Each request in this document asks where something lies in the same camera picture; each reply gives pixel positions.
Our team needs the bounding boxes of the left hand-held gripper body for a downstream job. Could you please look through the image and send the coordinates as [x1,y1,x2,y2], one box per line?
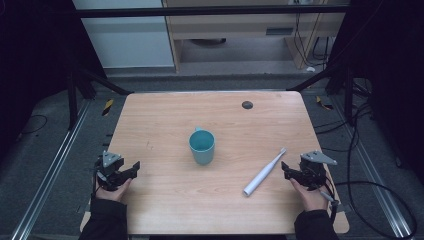
[94,150,126,192]

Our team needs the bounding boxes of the light wooden desk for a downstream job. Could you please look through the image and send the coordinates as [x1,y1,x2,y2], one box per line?
[161,0,350,74]

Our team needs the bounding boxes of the teal cup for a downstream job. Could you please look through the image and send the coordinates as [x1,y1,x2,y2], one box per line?
[188,126,217,166]

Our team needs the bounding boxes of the aluminium floor rail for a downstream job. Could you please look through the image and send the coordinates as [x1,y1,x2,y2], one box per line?
[328,96,416,240]
[9,98,93,240]

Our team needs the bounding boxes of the white electric toothbrush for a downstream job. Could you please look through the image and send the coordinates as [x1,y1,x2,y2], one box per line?
[242,147,288,198]

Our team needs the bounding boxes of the person's right hand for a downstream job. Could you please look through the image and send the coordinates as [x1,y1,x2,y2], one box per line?
[288,177,330,213]

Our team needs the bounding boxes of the black metal stand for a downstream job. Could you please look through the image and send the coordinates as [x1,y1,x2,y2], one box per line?
[285,63,371,127]
[65,64,134,132]

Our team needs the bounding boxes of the white cabinet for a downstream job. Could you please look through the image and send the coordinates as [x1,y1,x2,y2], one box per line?
[71,0,177,70]

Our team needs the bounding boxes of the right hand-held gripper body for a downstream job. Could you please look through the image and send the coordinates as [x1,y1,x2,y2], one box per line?
[297,150,338,192]

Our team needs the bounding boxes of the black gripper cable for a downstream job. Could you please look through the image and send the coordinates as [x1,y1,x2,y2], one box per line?
[318,180,419,240]

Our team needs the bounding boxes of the yellow black tape strip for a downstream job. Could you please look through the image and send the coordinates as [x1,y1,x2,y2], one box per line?
[315,95,334,112]
[101,98,115,117]

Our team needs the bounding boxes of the black hanging cables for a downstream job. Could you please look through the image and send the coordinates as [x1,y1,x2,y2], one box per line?
[292,12,336,69]

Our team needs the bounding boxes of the black horizontal frame bar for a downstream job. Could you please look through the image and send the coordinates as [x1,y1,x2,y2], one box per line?
[73,4,350,19]

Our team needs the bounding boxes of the person's left hand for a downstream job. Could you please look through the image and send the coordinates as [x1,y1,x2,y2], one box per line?
[94,175,133,203]

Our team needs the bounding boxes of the black floor cable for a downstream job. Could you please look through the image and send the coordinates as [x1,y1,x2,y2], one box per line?
[313,101,374,154]
[19,114,49,136]

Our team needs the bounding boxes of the black curtain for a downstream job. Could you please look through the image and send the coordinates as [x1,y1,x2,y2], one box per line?
[0,0,108,158]
[328,0,424,186]

